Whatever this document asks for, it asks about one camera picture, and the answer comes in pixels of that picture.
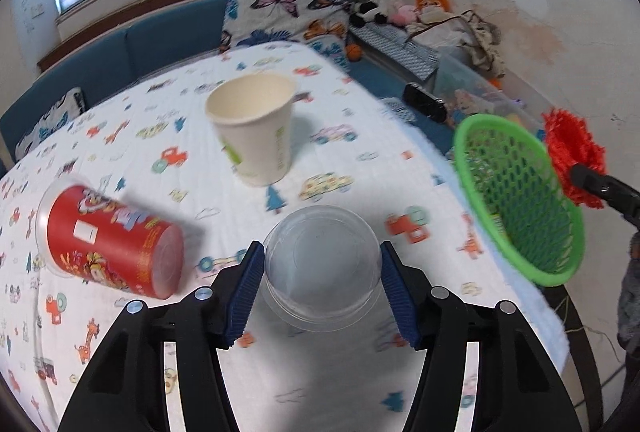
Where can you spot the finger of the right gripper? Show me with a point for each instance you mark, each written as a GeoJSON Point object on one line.
{"type": "Point", "coordinates": [617, 195]}

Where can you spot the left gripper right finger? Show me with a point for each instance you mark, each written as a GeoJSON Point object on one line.
{"type": "Point", "coordinates": [408, 291]}

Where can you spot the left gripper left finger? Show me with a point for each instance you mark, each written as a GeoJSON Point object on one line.
{"type": "Point", "coordinates": [235, 289]}

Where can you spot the red yarn pompom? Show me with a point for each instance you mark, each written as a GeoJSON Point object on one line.
{"type": "Point", "coordinates": [570, 143]}

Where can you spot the clear plastic round container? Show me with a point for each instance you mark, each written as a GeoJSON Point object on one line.
{"type": "Point", "coordinates": [322, 268]}

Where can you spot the red snack canister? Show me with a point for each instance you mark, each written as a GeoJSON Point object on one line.
{"type": "Point", "coordinates": [82, 233]}

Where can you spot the beige paper cup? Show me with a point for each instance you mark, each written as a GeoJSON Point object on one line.
{"type": "Point", "coordinates": [252, 117]}

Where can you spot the grey gloved right hand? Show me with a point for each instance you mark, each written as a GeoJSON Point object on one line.
{"type": "Point", "coordinates": [628, 303]}

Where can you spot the green plastic waste basket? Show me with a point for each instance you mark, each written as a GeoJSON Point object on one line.
{"type": "Point", "coordinates": [508, 179]}

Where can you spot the black remote device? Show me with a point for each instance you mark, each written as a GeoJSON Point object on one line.
{"type": "Point", "coordinates": [418, 98]}

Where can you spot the clear plastic storage bin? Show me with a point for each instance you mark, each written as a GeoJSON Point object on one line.
{"type": "Point", "coordinates": [465, 92]}

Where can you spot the beige patterned crumpled cloth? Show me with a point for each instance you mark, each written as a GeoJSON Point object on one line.
{"type": "Point", "coordinates": [482, 44]}

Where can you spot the small butterfly pillow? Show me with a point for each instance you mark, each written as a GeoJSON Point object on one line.
{"type": "Point", "coordinates": [69, 107]}

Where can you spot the small orange ball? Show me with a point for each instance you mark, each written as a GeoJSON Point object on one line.
{"type": "Point", "coordinates": [353, 52]}

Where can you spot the grey patterned folded cloth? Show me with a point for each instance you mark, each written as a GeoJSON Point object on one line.
{"type": "Point", "coordinates": [396, 46]}

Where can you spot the blue sofa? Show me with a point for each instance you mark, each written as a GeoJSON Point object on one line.
{"type": "Point", "coordinates": [117, 60]}

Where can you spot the orange fox plush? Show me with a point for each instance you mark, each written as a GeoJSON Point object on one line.
{"type": "Point", "coordinates": [432, 11]}

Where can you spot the large butterfly pillow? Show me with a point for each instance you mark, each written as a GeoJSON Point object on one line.
{"type": "Point", "coordinates": [320, 24]}

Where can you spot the pink plush toy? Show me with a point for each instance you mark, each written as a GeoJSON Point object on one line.
{"type": "Point", "coordinates": [404, 16]}

